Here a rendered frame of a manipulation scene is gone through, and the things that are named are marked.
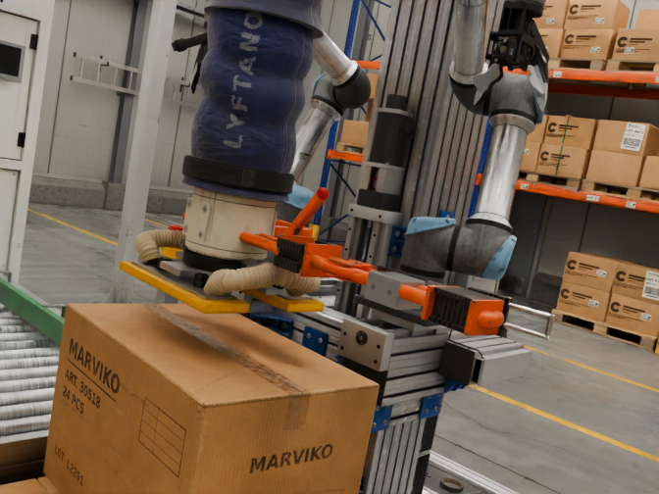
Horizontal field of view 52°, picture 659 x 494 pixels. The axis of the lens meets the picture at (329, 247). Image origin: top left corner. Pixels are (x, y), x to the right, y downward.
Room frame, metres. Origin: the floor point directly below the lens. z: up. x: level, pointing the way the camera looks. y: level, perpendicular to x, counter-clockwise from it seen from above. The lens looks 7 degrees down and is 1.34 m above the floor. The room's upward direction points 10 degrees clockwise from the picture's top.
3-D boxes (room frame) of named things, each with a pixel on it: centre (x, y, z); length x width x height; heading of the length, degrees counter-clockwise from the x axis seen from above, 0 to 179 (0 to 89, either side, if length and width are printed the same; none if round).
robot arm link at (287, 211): (2.05, 0.13, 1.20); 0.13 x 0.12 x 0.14; 34
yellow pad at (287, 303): (1.46, 0.14, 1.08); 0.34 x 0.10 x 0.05; 44
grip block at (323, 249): (1.22, 0.04, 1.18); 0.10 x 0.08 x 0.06; 134
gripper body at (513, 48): (1.39, -0.29, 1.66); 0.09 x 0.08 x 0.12; 139
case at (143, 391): (1.39, 0.20, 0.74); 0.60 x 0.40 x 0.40; 43
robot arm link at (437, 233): (1.72, -0.25, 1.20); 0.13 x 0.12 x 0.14; 75
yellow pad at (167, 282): (1.33, 0.28, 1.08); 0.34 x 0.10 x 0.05; 44
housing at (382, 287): (1.06, -0.11, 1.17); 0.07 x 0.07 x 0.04; 44
